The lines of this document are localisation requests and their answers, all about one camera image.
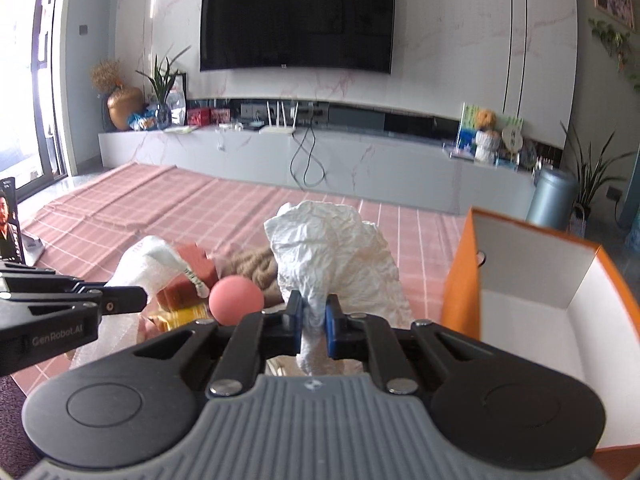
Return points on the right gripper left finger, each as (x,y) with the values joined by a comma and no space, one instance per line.
(247,346)

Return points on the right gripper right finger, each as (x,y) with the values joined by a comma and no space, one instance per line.
(370,340)

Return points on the pink foam ball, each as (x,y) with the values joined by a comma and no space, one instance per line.
(233,297)

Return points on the white paper cloth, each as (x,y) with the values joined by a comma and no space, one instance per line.
(324,249)

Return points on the white paper towel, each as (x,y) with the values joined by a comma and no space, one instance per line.
(115,333)

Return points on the yellow sponge pad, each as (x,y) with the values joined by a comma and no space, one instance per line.
(165,321)

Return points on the pink checkered tablecloth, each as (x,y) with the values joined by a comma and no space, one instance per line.
(86,223)

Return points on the marble tv cabinet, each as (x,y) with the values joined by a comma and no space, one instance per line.
(401,172)

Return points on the white wifi router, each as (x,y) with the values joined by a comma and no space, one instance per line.
(281,118)

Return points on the orange cardboard box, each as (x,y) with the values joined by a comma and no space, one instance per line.
(559,301)

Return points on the golden round vase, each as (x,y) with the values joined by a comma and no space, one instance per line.
(122,103)

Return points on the red tin box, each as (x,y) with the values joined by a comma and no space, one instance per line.
(198,117)

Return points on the grey metal trash can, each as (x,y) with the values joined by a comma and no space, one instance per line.
(552,203)

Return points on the brown teddy bear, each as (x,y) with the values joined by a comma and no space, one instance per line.
(485,119)

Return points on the green plant in vase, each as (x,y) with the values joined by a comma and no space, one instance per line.
(162,79)

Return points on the potted green floor plant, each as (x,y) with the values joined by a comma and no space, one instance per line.
(591,172)

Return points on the brown knitted rope toy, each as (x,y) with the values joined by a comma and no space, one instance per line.
(256,264)

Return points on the black wall television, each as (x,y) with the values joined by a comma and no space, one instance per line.
(344,34)

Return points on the framed wall picture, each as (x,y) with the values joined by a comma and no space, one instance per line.
(621,11)

